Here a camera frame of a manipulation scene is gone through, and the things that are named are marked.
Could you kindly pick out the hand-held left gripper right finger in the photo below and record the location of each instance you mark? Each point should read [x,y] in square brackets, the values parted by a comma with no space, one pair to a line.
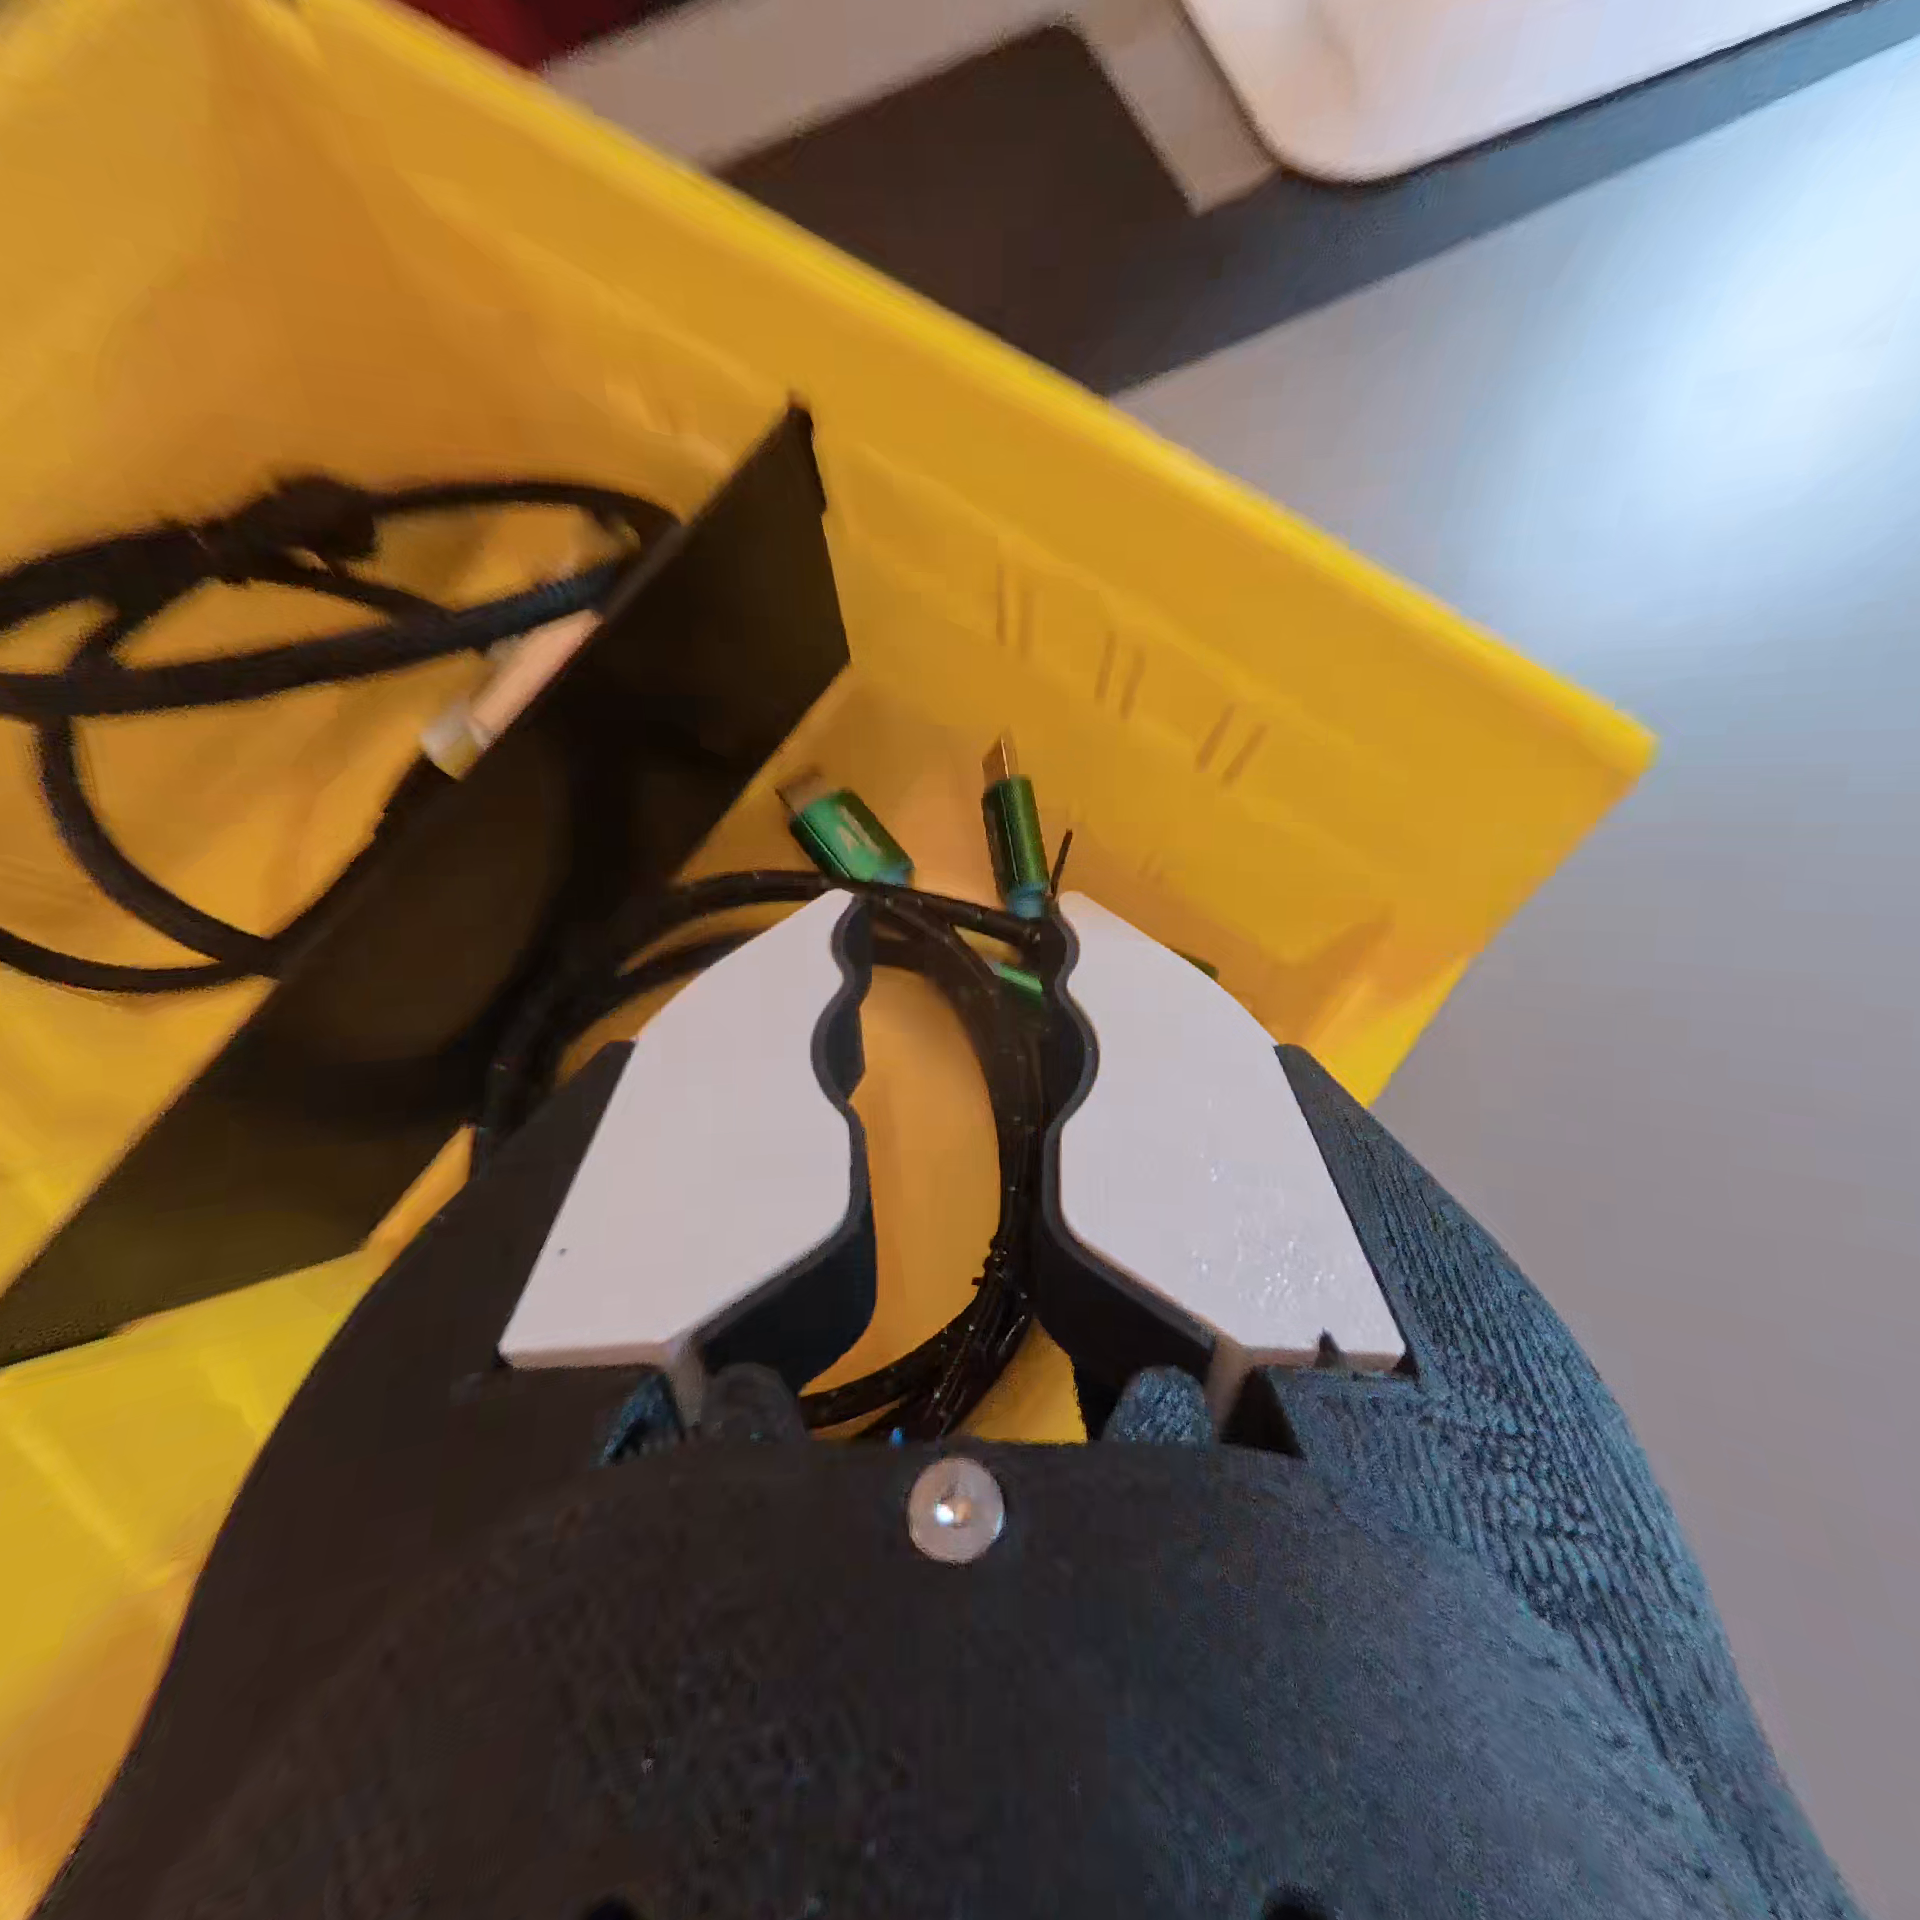
[1231,1185]

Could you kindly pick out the white stand base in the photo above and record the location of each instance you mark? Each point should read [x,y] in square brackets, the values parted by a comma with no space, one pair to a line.
[1429,78]

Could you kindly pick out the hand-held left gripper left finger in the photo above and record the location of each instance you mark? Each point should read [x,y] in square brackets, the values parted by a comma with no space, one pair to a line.
[691,1173]

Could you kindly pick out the yellow plastic bin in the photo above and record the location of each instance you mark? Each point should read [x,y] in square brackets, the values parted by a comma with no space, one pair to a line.
[1200,601]

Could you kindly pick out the black bin divider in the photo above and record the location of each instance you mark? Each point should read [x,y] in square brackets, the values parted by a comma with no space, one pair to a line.
[718,631]

